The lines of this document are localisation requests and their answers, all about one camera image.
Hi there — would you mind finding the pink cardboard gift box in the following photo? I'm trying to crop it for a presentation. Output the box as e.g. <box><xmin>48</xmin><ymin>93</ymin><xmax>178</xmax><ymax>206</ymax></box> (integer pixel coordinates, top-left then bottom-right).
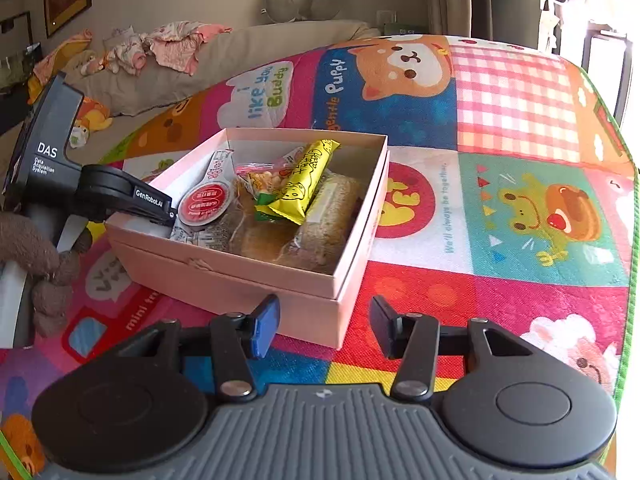
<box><xmin>106</xmin><ymin>128</ymin><xmax>390</xmax><ymax>349</ymax></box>

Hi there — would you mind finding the brown cake clear wrapper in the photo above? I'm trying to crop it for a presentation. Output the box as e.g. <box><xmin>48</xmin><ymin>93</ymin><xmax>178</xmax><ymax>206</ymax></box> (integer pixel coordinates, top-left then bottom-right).
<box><xmin>205</xmin><ymin>188</ymin><xmax>297</xmax><ymax>263</ymax></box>

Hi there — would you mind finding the sesame bar clear wrapper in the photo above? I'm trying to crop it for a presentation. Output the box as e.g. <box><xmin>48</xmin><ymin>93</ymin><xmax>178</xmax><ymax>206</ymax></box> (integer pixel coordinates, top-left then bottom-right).
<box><xmin>276</xmin><ymin>172</ymin><xmax>360</xmax><ymax>274</ymax></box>

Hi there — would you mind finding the round red white spoon-shaped packet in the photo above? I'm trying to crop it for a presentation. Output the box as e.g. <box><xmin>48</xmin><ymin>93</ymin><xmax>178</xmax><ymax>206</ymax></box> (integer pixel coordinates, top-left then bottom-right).
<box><xmin>178</xmin><ymin>148</ymin><xmax>235</xmax><ymax>228</ymax></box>

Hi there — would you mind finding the yellow long snack packet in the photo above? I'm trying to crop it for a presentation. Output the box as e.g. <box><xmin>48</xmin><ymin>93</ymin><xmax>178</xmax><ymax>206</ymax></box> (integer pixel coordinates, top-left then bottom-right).
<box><xmin>267</xmin><ymin>139</ymin><xmax>340</xmax><ymax>226</ymax></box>

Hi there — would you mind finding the green egg-biscuit snack bag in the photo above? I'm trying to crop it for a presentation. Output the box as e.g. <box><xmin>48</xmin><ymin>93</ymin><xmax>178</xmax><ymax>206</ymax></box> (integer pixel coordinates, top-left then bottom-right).
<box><xmin>235</xmin><ymin>146</ymin><xmax>306</xmax><ymax>221</ymax></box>

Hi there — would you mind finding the brown gloved hand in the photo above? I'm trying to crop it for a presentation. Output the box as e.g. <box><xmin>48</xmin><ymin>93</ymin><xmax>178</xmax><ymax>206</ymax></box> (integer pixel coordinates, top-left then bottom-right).
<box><xmin>1</xmin><ymin>209</ymin><xmax>92</xmax><ymax>349</ymax></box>

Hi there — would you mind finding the orange yellow plush toy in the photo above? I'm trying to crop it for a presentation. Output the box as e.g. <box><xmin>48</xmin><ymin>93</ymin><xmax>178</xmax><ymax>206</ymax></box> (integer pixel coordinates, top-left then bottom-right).
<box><xmin>68</xmin><ymin>98</ymin><xmax>113</xmax><ymax>148</ymax></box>

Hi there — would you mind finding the pink baby clothes pile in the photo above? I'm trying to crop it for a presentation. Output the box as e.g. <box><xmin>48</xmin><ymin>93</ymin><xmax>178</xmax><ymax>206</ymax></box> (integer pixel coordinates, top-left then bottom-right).
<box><xmin>80</xmin><ymin>21</ymin><xmax>232</xmax><ymax>76</ymax></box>

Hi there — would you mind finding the beige bed pillow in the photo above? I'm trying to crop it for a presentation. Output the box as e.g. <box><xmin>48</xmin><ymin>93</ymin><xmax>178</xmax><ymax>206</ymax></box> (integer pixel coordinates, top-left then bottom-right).
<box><xmin>63</xmin><ymin>20</ymin><xmax>380</xmax><ymax>116</ymax></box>

